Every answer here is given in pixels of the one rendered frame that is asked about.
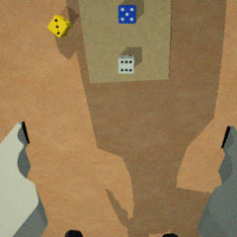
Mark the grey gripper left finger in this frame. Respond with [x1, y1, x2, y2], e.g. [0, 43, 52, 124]
[0, 121, 48, 237]

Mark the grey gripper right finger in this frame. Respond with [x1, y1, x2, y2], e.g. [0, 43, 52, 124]
[197, 126, 237, 237]

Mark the tan square mat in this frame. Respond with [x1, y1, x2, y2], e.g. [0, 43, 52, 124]
[78, 0, 171, 83]

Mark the blue die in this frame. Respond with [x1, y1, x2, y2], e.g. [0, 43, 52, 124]
[118, 5, 136, 24]

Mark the white die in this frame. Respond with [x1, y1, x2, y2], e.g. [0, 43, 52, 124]
[118, 55, 134, 74]

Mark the yellow die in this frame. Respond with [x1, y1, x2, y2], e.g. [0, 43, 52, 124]
[47, 15, 72, 38]

